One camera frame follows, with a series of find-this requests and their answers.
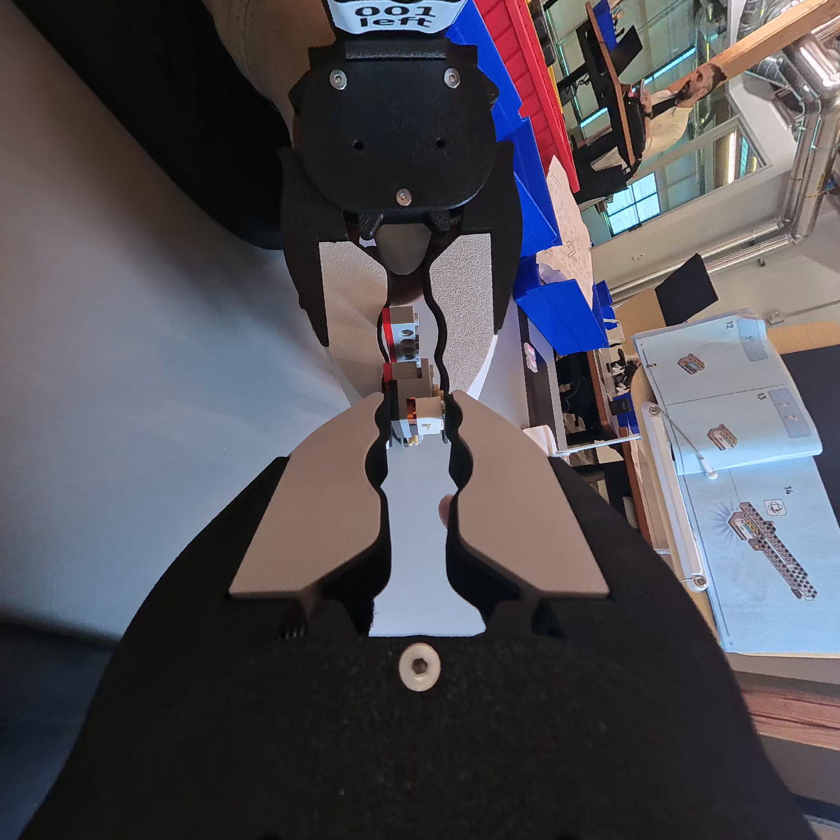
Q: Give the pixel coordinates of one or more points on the black square panel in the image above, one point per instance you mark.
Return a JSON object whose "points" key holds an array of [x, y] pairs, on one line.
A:
{"points": [[686, 289]]}

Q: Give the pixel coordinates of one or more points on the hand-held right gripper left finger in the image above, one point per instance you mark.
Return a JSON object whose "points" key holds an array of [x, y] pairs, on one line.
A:
{"points": [[308, 518]]}

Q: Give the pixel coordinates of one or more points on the person's left forearm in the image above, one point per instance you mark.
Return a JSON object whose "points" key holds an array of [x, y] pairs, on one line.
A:
{"points": [[275, 39]]}

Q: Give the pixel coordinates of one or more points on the silver ventilation pipe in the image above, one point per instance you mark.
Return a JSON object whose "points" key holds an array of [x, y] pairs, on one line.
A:
{"points": [[810, 164]]}

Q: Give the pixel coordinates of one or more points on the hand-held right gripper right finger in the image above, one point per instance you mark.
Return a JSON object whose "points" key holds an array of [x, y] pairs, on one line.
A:
{"points": [[525, 518]]}

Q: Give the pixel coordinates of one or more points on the window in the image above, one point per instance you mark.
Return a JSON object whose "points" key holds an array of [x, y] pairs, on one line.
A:
{"points": [[630, 203]]}

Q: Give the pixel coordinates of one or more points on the black standing desk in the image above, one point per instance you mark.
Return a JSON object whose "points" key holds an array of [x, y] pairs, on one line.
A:
{"points": [[597, 52]]}

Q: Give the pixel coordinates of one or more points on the wooden ceiling beam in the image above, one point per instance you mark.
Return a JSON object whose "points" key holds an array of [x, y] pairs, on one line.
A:
{"points": [[774, 39]]}

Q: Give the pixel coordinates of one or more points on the red plastic bin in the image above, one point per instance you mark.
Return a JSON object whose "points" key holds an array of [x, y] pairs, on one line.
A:
{"points": [[525, 65]]}

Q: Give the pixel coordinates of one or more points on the instruction booklet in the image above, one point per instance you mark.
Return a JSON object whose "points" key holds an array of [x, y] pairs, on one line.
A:
{"points": [[722, 394]]}

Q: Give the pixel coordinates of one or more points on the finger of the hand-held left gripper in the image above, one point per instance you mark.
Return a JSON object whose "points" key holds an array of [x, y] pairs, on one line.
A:
{"points": [[351, 295], [466, 295]]}

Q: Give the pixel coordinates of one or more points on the person's right hand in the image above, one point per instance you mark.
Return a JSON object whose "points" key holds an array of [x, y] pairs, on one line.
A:
{"points": [[445, 508]]}

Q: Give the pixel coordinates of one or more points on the white printed paper bag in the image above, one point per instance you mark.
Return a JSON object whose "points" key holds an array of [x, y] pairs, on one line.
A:
{"points": [[568, 229]]}

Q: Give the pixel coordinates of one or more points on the white book stand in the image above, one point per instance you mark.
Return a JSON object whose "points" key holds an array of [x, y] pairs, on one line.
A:
{"points": [[676, 499]]}

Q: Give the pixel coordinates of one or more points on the grey lego beam frame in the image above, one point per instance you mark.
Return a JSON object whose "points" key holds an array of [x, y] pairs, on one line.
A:
{"points": [[407, 334]]}

